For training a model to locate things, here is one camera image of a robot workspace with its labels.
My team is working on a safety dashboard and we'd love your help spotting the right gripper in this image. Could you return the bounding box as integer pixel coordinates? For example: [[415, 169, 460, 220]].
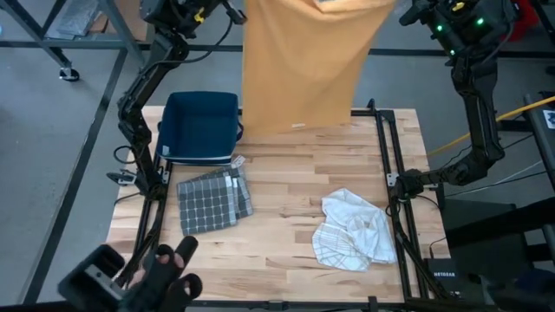
[[398, 0, 478, 31]]

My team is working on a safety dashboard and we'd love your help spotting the black floor cable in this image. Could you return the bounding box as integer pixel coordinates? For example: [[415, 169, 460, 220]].
[[433, 133, 535, 177], [446, 170, 548, 198]]

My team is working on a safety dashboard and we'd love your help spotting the grey plastic bag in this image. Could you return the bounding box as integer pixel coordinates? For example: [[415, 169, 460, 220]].
[[45, 0, 103, 40]]

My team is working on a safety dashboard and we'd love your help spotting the yellow cable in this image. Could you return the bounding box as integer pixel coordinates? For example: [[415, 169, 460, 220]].
[[427, 94, 555, 158]]

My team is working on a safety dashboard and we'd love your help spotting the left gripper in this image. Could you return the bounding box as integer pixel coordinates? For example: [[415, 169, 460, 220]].
[[140, 0, 248, 38]]

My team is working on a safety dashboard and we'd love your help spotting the navy blue fabric bin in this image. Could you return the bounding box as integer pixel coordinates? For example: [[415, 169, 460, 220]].
[[154, 90, 245, 166]]

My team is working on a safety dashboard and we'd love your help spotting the black table with sticker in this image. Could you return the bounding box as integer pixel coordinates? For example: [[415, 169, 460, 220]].
[[522, 90, 555, 192]]

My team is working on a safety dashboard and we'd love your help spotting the black cable connector bracket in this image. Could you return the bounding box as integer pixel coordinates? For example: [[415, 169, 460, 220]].
[[106, 170, 138, 186]]

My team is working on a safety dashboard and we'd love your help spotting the white floor cable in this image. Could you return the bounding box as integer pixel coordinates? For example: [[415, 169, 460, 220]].
[[493, 159, 545, 185]]

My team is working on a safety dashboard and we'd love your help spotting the black Netgear router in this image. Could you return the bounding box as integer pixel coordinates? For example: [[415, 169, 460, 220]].
[[423, 257, 464, 300]]

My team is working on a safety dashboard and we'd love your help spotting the black side stand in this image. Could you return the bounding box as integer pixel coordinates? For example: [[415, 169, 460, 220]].
[[441, 197, 555, 312]]

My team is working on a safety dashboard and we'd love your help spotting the grey checked towel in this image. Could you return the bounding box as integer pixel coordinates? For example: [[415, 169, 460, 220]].
[[176, 166, 255, 237]]

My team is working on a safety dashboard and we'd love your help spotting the white towel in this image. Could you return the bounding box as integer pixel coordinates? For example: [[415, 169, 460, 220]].
[[311, 187, 398, 273]]

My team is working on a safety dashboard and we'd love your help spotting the cardboard box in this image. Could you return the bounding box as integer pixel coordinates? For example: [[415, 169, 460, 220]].
[[88, 0, 153, 42]]

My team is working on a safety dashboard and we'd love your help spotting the person's hand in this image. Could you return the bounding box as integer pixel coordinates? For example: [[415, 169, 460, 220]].
[[128, 253, 186, 289]]

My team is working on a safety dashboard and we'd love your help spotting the yellow towel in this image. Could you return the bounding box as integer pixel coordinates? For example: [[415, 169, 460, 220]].
[[241, 0, 398, 137]]

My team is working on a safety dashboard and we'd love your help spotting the black leader handle device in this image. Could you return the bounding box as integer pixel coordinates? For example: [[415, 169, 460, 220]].
[[57, 235, 205, 312]]

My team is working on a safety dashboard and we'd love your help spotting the metal cart on wheels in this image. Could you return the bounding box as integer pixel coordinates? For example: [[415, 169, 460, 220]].
[[0, 0, 153, 87]]

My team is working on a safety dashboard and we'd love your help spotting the black aluminium table frame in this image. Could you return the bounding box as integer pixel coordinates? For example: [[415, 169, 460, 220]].
[[93, 98, 452, 312]]

